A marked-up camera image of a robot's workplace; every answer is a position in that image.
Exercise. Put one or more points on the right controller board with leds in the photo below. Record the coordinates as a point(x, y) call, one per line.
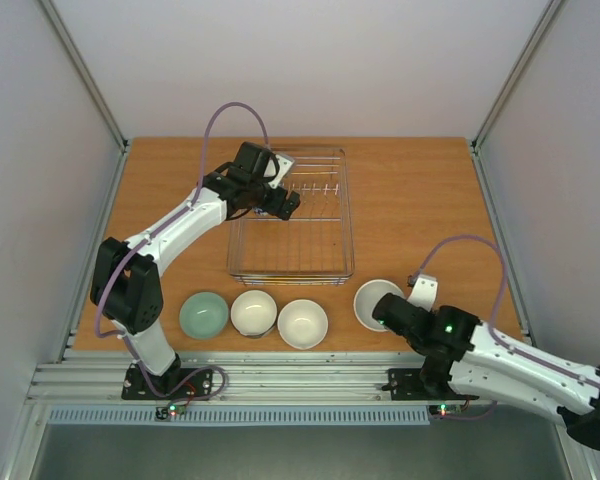
point(444, 410)

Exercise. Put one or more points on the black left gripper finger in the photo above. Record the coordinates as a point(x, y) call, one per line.
point(293, 200)
point(285, 212)

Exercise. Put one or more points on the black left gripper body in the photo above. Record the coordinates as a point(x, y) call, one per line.
point(259, 196)

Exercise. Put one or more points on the aluminium frame post right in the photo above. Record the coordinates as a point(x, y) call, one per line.
point(539, 31)

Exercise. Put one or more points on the aluminium frame post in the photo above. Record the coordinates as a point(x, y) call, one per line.
point(539, 31)
point(58, 25)

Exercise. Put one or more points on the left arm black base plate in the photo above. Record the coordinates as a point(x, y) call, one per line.
point(178, 384)

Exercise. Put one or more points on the white bowl dark base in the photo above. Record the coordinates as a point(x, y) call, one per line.
point(254, 313)

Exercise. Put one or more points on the grey slotted cable duct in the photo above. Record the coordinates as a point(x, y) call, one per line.
point(243, 416)

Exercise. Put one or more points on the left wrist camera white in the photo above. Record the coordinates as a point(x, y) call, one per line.
point(279, 167)

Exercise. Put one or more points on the aluminium frame post left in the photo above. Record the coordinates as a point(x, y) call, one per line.
point(58, 25)

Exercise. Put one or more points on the left controller board with leds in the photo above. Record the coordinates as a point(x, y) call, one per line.
point(169, 412)

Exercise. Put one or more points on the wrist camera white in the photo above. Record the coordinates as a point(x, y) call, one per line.
point(423, 291)
point(279, 167)

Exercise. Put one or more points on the steel wire dish rack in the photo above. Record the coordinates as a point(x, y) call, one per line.
point(315, 246)

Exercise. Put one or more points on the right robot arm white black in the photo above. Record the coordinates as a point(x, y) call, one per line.
point(468, 357)

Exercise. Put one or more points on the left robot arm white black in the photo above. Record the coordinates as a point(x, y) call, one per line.
point(126, 283)

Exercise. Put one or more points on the pale green bowl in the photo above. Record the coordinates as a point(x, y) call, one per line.
point(203, 316)

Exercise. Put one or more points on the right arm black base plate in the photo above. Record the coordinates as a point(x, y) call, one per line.
point(405, 384)

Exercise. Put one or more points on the controller board with leds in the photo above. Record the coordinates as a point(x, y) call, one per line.
point(444, 410)
point(169, 412)

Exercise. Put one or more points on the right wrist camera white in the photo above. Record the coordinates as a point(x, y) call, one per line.
point(423, 291)

